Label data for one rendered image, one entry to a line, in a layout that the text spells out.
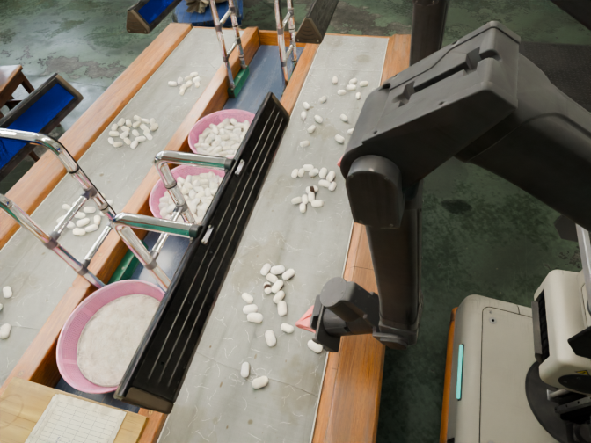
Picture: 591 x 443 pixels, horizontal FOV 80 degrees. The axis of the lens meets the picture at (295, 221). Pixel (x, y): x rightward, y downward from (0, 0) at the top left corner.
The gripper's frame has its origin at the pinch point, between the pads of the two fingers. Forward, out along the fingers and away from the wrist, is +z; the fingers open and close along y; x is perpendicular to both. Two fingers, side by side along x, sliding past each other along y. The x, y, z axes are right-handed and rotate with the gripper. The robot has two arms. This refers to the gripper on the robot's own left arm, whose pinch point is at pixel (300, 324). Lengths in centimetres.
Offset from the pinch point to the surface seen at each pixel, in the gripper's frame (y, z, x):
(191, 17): -271, 164, -66
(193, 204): -32, 36, -22
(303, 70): -106, 21, -13
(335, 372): 6.4, -3.4, 9.8
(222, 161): -15.0, -8.0, -33.9
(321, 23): -79, -9, -28
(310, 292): -11.4, 5.0, 5.3
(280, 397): 13.4, 6.1, 4.8
